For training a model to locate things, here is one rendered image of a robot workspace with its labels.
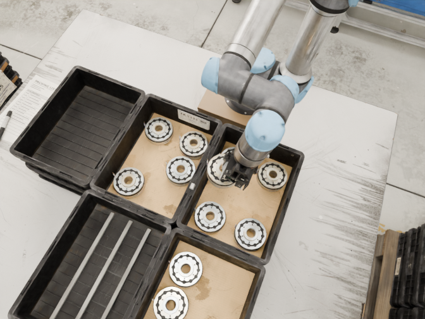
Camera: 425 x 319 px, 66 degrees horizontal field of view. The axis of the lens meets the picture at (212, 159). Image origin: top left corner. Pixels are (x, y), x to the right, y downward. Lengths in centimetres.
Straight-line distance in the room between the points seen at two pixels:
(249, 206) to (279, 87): 52
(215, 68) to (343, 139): 88
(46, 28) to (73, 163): 185
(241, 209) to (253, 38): 58
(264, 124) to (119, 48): 115
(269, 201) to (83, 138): 71
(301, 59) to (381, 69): 179
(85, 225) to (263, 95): 73
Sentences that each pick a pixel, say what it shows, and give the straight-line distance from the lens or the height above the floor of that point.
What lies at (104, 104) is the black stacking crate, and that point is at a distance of 136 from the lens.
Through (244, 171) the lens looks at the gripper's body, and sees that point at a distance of 79.
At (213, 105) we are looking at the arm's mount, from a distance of 135.
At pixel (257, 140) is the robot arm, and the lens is 67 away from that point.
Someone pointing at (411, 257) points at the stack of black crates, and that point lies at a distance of 194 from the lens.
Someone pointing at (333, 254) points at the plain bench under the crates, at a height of 70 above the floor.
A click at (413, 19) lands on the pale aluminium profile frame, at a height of 29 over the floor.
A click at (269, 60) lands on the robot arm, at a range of 122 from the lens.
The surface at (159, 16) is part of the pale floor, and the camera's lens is 289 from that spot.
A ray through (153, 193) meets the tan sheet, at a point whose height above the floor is 83.
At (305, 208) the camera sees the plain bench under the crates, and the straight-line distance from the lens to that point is 133.
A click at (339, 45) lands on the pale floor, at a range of 290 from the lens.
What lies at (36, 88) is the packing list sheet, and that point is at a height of 70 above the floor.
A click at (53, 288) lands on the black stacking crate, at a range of 117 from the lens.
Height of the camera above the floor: 191
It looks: 65 degrees down
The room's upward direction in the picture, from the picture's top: 6 degrees clockwise
